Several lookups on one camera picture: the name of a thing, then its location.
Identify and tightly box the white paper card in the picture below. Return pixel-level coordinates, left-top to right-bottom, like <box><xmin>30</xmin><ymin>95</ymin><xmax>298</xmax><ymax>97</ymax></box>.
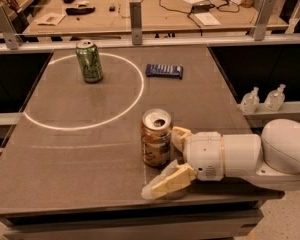
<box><xmin>195</xmin><ymin>12</ymin><xmax>220</xmax><ymax>26</ymax></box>

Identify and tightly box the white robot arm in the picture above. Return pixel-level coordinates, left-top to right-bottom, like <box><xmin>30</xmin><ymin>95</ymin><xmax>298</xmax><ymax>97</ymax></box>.
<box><xmin>141</xmin><ymin>119</ymin><xmax>300</xmax><ymax>200</ymax></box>

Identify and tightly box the metal rail bar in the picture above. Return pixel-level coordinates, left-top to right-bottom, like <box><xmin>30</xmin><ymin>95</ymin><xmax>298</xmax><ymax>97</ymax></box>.
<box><xmin>0</xmin><ymin>33</ymin><xmax>300</xmax><ymax>54</ymax></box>

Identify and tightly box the left metal bracket post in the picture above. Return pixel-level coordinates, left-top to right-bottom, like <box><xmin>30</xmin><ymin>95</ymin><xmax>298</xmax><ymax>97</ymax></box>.
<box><xmin>0</xmin><ymin>5</ymin><xmax>22</xmax><ymax>50</ymax></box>

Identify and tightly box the black tool on desk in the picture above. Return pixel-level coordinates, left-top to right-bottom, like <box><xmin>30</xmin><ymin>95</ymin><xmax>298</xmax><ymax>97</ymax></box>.
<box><xmin>65</xmin><ymin>7</ymin><xmax>95</xmax><ymax>16</ymax></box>

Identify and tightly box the right metal bracket post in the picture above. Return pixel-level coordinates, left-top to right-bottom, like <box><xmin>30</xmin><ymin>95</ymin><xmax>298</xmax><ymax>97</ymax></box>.
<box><xmin>250</xmin><ymin>0</ymin><xmax>276</xmax><ymax>41</ymax></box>

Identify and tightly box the clear sanitizer bottle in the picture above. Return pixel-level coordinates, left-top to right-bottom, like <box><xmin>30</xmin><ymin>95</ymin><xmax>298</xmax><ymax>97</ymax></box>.
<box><xmin>264</xmin><ymin>84</ymin><xmax>286</xmax><ymax>111</ymax></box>
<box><xmin>240</xmin><ymin>87</ymin><xmax>259</xmax><ymax>114</ymax></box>

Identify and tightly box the clear sanitizer bottle left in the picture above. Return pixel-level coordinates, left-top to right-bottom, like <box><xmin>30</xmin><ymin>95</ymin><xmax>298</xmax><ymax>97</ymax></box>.
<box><xmin>240</xmin><ymin>87</ymin><xmax>259</xmax><ymax>114</ymax></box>

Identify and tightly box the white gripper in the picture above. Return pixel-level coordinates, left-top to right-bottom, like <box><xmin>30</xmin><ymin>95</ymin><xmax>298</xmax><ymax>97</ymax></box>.
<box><xmin>141</xmin><ymin>126</ymin><xmax>224</xmax><ymax>200</ymax></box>

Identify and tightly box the tan envelope paper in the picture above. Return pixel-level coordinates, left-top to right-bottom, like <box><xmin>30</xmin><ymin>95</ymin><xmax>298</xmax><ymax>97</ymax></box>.
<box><xmin>35</xmin><ymin>13</ymin><xmax>65</xmax><ymax>26</ymax></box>

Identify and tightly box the black cable with adapter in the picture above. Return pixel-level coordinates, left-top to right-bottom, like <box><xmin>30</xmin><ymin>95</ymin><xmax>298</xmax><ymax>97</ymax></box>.
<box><xmin>158</xmin><ymin>0</ymin><xmax>241</xmax><ymax>29</ymax></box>

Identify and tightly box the clear sanitizer bottle right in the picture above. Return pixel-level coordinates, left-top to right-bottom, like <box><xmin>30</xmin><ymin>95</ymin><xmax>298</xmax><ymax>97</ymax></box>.
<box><xmin>264</xmin><ymin>84</ymin><xmax>286</xmax><ymax>111</ymax></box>

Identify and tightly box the orange soda can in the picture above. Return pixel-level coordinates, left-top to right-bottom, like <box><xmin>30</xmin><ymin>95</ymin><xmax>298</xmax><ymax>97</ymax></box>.
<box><xmin>141</xmin><ymin>109</ymin><xmax>173</xmax><ymax>167</ymax></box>

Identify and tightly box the small black block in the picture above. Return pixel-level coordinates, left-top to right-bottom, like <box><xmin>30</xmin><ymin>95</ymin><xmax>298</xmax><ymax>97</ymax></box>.
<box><xmin>109</xmin><ymin>5</ymin><xmax>116</xmax><ymax>11</ymax></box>

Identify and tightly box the green soda can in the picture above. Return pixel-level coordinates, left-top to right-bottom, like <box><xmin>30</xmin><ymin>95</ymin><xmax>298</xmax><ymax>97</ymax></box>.
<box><xmin>76</xmin><ymin>39</ymin><xmax>103</xmax><ymax>83</ymax></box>

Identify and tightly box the metal bracket post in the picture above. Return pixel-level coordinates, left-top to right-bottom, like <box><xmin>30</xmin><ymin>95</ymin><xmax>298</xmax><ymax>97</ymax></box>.
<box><xmin>129</xmin><ymin>1</ymin><xmax>142</xmax><ymax>45</ymax></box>
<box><xmin>0</xmin><ymin>5</ymin><xmax>22</xmax><ymax>50</ymax></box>
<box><xmin>250</xmin><ymin>0</ymin><xmax>276</xmax><ymax>41</ymax></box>

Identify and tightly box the middle metal bracket post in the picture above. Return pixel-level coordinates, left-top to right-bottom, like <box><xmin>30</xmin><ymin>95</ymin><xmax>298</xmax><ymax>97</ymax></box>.
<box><xmin>129</xmin><ymin>1</ymin><xmax>142</xmax><ymax>45</ymax></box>

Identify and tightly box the wooden background desk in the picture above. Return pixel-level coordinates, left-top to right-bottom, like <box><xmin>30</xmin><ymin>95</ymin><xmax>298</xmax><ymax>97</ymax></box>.
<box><xmin>23</xmin><ymin>0</ymin><xmax>289</xmax><ymax>38</ymax></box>

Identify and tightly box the blue rxbar blueberry wrapper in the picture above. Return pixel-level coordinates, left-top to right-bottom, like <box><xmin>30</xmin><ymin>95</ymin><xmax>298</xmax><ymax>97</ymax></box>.
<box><xmin>145</xmin><ymin>64</ymin><xmax>183</xmax><ymax>79</ymax></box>

